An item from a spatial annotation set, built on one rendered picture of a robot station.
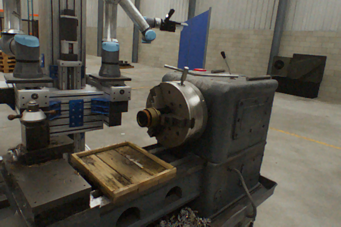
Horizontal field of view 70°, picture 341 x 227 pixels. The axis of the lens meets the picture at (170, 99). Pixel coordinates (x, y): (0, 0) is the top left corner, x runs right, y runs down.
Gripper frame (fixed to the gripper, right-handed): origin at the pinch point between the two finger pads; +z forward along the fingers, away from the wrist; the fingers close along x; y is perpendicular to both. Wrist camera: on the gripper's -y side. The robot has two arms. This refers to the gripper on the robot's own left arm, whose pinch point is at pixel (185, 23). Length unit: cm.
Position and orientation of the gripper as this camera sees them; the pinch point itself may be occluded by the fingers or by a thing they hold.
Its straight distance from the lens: 198.5
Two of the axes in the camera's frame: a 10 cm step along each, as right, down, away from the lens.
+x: 2.6, 3.6, -9.0
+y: -1.2, 9.3, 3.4
